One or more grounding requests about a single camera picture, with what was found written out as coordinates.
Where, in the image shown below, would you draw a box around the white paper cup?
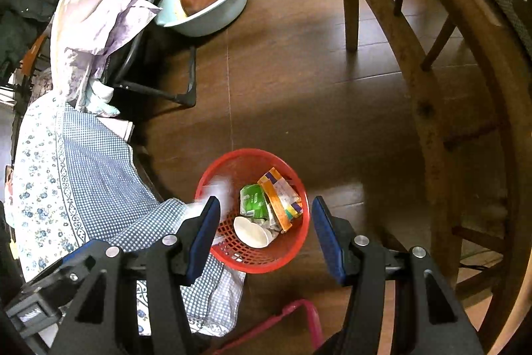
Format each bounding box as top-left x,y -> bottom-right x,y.
233,216 -> 275,249

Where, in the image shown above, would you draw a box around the pink plastic frame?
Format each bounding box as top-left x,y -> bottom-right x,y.
212,299 -> 325,355

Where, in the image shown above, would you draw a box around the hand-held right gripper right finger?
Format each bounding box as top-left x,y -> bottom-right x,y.
311,196 -> 485,355

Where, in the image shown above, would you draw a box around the white carton box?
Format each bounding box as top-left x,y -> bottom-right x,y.
189,178 -> 233,223

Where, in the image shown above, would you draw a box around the black jacket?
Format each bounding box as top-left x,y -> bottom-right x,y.
0,0 -> 63,65

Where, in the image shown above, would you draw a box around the orange and white box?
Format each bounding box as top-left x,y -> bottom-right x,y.
258,168 -> 304,233

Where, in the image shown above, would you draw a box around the pale folded cloth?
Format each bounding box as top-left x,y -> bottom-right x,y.
77,83 -> 121,118

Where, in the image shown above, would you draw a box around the black folding chair frame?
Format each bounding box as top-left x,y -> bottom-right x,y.
100,0 -> 198,108

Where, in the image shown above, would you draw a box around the black chair with orange seat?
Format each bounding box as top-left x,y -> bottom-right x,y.
19,33 -> 48,75

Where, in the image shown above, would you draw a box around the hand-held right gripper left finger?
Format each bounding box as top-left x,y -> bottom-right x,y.
48,196 -> 221,355

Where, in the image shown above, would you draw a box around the round-backed wooden chair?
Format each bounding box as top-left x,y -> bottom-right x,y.
332,0 -> 532,355

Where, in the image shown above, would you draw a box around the white quilted pillow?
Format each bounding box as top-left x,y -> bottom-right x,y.
50,0 -> 140,60

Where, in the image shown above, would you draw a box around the green tissue pack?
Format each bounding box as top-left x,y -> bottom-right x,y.
240,184 -> 273,220

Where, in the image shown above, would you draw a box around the red plastic basket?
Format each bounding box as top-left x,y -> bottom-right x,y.
195,148 -> 310,274

